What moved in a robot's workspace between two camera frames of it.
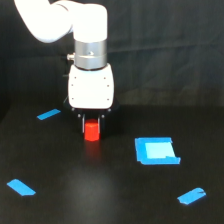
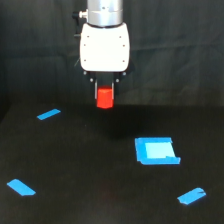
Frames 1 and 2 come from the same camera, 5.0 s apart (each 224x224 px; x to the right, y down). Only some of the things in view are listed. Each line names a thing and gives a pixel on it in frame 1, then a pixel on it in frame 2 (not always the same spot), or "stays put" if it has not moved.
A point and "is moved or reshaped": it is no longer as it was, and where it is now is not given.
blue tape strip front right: x=192 y=195 stays put
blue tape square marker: x=156 y=151 stays put
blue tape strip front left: x=20 y=188 stays put
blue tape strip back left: x=49 y=114 stays put
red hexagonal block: x=91 y=130 is moved or reshaped
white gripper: x=91 y=94 to x=104 y=49
